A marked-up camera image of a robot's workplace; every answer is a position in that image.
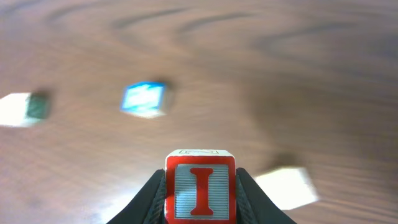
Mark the red letter I block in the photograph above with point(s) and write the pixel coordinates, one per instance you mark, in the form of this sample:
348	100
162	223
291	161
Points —
200	187

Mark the blue number 2 block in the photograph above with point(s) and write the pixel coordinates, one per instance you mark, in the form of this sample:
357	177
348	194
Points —
146	99

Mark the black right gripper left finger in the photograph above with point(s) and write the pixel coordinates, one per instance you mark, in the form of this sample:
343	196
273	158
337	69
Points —
137	209

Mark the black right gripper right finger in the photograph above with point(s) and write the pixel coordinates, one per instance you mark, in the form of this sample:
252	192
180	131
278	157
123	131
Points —
253	205

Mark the white block blue edge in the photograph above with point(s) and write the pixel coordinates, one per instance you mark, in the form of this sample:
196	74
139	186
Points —
288	187

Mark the white block with green side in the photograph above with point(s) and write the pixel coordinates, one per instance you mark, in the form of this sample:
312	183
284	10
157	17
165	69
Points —
23	110

